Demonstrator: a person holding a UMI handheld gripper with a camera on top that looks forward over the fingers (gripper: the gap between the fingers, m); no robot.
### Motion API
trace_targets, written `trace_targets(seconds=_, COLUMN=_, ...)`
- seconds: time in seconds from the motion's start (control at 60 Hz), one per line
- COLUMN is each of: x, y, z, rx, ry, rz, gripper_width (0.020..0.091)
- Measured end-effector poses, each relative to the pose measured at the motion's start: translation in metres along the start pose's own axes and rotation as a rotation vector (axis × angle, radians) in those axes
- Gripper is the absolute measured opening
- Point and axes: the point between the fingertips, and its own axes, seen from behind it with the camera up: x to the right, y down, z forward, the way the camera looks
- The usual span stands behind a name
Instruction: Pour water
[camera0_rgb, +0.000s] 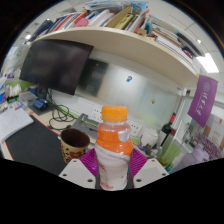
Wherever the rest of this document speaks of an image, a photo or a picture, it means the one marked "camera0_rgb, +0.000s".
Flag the translucent purple water bottle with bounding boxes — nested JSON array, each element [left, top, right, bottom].
[[171, 143, 209, 174]]

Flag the black computer monitor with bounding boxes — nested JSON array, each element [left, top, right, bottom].
[[19, 39, 95, 97]]

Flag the orange-capped drink bottle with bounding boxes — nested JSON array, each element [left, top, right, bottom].
[[94, 105, 134, 191]]

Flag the dark wine bottle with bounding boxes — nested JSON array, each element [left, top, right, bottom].
[[156, 112, 178, 148]]

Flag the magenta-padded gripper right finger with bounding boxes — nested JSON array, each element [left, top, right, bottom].
[[129, 148, 170, 189]]

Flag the tangled black cables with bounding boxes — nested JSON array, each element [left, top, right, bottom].
[[46, 88, 79, 131]]

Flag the black desk mat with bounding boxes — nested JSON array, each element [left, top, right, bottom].
[[4, 115, 68, 176]]

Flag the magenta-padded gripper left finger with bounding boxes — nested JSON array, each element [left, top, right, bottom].
[[58, 148, 99, 190]]

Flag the purple pennant flag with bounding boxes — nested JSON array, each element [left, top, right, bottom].
[[187, 74, 219, 128]]

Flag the green glass vase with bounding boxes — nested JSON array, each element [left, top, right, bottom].
[[159, 133, 183, 166]]

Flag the wall shelf with books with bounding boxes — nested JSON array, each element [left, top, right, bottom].
[[24, 0, 206, 89]]

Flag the floral patterned mug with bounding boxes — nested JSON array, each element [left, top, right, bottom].
[[59, 128, 91, 164]]

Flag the ceiling lights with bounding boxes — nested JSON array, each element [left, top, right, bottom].
[[23, 32, 220, 74]]

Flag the white wall socket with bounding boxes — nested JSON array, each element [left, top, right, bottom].
[[90, 106, 103, 123], [129, 120, 143, 138]]

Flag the white lidded jar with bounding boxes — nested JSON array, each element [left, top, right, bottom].
[[139, 127, 159, 152]]

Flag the framed group photo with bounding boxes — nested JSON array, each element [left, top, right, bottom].
[[193, 114, 224, 159]]

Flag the small blue box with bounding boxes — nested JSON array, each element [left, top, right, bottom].
[[32, 98, 49, 110]]

